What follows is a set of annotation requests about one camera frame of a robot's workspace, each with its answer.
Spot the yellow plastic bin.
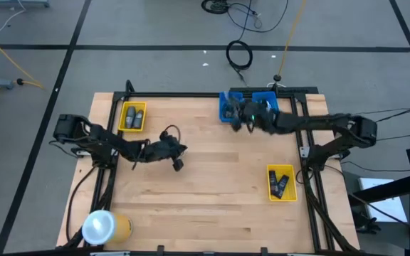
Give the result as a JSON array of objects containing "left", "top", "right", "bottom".
[
  {"left": 117, "top": 101, "right": 147, "bottom": 133},
  {"left": 266, "top": 164, "right": 298, "bottom": 203}
]

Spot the tangled black floor cable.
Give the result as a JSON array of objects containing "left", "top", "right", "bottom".
[{"left": 200, "top": 0, "right": 290, "bottom": 35}]

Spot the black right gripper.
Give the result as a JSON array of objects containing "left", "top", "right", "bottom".
[{"left": 228, "top": 97, "right": 279, "bottom": 135}]

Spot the black toiletry tube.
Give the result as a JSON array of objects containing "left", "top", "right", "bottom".
[
  {"left": 268, "top": 170, "right": 278, "bottom": 195},
  {"left": 275, "top": 174, "right": 290, "bottom": 199}
]

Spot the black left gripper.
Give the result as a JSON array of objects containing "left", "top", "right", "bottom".
[{"left": 149, "top": 130, "right": 188, "bottom": 172}]

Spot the black cable on table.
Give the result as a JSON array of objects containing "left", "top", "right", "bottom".
[{"left": 65, "top": 166, "right": 98, "bottom": 243}]

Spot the black aluminium table frame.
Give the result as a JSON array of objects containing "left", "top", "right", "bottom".
[{"left": 62, "top": 80, "right": 361, "bottom": 254}]

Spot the yellow cup with white lid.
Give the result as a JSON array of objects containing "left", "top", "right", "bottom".
[{"left": 81, "top": 209, "right": 134, "bottom": 246}]

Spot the black metal beam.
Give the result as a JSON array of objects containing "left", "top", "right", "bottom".
[{"left": 347, "top": 176, "right": 410, "bottom": 207}]

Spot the blue plastic bin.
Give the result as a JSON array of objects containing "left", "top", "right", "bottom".
[
  {"left": 251, "top": 91, "right": 280, "bottom": 113},
  {"left": 219, "top": 91, "right": 246, "bottom": 124}
]

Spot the black cable bundle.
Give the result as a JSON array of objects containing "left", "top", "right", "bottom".
[{"left": 299, "top": 166, "right": 359, "bottom": 254}]

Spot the yellow floor cable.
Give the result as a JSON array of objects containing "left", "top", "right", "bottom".
[
  {"left": 278, "top": 0, "right": 308, "bottom": 78},
  {"left": 0, "top": 27, "right": 46, "bottom": 107}
]

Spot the white flat panel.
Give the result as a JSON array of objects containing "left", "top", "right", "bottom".
[{"left": 357, "top": 176, "right": 409, "bottom": 223}]

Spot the thin black floor cable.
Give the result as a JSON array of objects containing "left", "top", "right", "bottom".
[{"left": 372, "top": 105, "right": 410, "bottom": 138}]

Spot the grey deodorant stick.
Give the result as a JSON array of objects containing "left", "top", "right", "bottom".
[
  {"left": 133, "top": 109, "right": 144, "bottom": 129},
  {"left": 125, "top": 105, "right": 137, "bottom": 129}
]

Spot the coiled black floor cable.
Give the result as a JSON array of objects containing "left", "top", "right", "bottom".
[{"left": 225, "top": 39, "right": 254, "bottom": 86}]

